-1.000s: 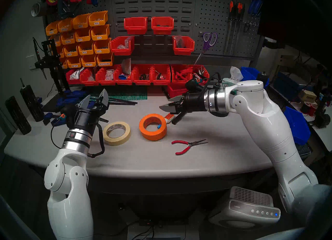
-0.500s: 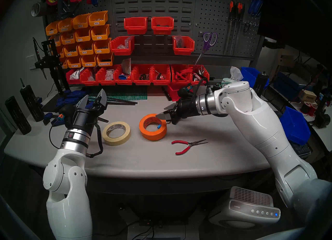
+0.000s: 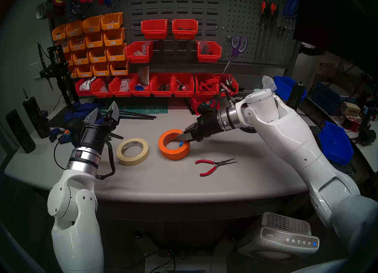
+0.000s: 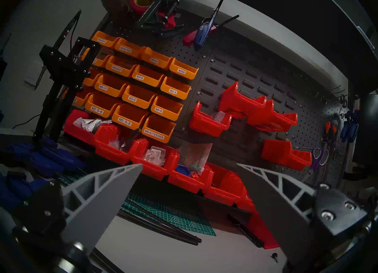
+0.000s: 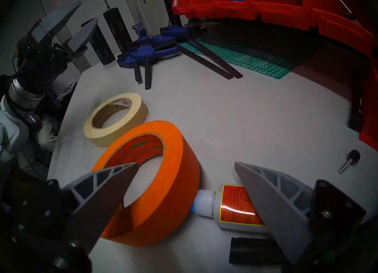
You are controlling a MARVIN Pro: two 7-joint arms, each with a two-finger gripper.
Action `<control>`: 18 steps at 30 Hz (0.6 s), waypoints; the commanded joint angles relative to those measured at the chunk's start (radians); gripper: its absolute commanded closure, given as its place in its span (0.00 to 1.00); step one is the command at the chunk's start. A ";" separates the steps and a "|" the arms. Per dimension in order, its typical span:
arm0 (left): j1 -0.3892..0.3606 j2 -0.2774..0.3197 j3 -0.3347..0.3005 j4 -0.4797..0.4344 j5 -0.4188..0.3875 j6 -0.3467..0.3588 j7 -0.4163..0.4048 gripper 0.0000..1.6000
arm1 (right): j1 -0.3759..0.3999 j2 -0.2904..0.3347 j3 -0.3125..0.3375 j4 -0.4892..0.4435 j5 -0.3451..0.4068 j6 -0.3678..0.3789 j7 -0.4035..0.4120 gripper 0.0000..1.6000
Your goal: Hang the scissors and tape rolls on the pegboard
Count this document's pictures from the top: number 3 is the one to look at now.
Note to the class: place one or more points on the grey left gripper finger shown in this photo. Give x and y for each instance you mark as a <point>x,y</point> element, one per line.
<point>92,116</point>
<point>113,110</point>

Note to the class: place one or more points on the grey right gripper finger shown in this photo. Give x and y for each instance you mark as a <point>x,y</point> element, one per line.
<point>186,136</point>
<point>191,128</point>

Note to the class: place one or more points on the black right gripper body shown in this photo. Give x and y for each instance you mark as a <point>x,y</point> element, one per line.
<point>206,126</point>

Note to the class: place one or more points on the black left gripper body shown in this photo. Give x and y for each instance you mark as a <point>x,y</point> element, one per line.
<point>93,134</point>

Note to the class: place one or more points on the orange tape roll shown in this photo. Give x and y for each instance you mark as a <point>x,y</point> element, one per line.
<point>174,155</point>

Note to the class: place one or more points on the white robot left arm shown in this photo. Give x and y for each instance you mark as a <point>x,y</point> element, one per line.
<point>76,225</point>

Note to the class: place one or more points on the beige masking tape roll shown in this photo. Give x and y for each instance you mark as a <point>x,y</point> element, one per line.
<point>131,161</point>

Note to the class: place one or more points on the silver pegboard hook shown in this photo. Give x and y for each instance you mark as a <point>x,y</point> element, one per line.
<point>228,38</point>

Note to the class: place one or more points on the grey metal pegboard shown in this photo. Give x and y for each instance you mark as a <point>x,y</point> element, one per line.
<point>177,4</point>

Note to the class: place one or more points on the blue bar clamp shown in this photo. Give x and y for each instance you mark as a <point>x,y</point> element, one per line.
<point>59,135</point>
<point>69,117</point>
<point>84,106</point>

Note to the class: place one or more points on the red parts bin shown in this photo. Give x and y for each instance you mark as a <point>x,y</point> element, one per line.
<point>183,93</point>
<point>209,57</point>
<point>99,92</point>
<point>154,30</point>
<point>118,93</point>
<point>139,57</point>
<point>203,94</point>
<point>161,93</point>
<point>185,31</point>
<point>141,93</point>
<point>199,105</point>
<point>81,92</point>
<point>233,82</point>

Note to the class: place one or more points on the black marker pen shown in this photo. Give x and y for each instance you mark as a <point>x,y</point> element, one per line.
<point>189,105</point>

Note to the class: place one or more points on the thin black rod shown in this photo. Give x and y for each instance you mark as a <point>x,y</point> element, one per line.
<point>141,114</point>
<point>138,117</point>

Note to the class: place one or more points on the small clear screw packet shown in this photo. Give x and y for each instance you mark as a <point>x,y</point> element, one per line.
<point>125,84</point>

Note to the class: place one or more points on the white crumpled packet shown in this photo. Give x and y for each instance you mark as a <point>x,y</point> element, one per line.
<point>87,83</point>

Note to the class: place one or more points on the green cutting mat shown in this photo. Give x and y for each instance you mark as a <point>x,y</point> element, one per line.
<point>147,105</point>

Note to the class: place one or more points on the small blue part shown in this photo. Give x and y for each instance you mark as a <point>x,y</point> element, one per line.
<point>139,87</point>

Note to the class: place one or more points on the orange bin labelled M4-0.7 HEX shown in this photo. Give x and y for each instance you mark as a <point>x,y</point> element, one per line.
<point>119,69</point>

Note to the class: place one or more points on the orange bin labelled M2.5-5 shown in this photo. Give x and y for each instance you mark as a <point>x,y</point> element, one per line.
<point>101,70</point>

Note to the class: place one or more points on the red and black marker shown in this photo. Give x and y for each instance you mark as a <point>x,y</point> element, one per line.
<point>229,87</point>

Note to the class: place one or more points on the orange bin labelled M2.5-6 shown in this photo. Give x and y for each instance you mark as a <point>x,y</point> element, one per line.
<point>84,71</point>

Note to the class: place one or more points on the black metal stand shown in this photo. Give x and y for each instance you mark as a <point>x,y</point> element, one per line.
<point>63,80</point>

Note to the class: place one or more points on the silver manual bag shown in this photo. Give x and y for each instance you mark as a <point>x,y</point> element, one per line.
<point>144,75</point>

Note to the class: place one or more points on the orange parts bin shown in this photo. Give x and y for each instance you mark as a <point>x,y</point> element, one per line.
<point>69,58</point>
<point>73,72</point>
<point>63,44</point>

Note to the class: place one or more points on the orange bin labelled M3-6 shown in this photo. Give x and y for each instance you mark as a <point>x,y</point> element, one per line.
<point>116,54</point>

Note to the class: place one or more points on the orange bin labelled M3-8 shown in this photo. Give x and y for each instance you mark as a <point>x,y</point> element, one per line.
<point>98,56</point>

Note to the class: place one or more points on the orange bin labelled M3-12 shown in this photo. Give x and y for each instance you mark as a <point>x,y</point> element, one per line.
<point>80,58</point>

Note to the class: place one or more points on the clear plastic parts bag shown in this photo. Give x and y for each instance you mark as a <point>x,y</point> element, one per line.
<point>142,49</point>

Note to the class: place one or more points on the orange bin labelled M3-4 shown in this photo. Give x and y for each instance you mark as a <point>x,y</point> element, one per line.
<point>114,39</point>

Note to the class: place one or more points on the orange bin labelled M4-6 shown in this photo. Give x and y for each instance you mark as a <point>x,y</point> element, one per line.
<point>94,41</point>

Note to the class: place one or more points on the orange bin labelled M4X4X6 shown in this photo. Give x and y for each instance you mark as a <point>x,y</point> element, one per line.
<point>77,44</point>

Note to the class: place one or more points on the Kimtech tissue box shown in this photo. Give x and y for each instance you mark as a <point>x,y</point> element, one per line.
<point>268,82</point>

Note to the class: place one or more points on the black soldering iron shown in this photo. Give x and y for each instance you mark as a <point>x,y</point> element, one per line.
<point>41,55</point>

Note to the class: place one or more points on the bag of black parts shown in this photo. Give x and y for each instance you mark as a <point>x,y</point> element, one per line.
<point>205,46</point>

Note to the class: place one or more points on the orange bin labelled M3X6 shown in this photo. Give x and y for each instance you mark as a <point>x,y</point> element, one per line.
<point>111,23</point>

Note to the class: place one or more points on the blue plastic bin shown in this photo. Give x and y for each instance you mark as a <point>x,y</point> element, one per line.
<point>336,144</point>
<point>285,86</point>

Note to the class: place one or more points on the orange bin labelled M3X8 BAD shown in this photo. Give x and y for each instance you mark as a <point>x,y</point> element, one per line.
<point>74,30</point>

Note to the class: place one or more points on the orange bin labelled M3X5X4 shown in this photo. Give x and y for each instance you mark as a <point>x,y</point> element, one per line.
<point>58,33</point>

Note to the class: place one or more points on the dark metal C-clamp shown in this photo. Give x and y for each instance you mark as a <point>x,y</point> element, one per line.
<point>73,10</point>

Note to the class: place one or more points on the black carabiner hook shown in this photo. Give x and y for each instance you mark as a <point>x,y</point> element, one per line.
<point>280,32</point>

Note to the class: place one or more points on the dark blue storage crate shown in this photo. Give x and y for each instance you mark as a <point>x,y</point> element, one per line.
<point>327,94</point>

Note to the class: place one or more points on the silver tool holder rack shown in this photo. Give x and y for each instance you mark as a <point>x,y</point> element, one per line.
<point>283,27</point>

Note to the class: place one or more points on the white air purifier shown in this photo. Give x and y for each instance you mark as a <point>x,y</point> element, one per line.
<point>280,237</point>

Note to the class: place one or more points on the blue hanging spring clamp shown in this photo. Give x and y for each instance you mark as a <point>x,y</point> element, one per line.
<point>287,7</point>
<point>295,2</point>

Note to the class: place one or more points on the small cardboard box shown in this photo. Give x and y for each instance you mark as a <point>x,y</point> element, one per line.
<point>350,109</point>

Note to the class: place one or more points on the black keyboard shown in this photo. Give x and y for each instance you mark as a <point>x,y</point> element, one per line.
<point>347,169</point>

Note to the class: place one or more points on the black monitor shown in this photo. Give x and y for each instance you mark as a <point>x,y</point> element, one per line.
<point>333,10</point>

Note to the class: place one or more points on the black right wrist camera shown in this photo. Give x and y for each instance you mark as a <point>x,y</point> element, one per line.
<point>205,108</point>

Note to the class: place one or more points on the grey duct tape roll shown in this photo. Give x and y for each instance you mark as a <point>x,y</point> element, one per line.
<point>44,10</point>

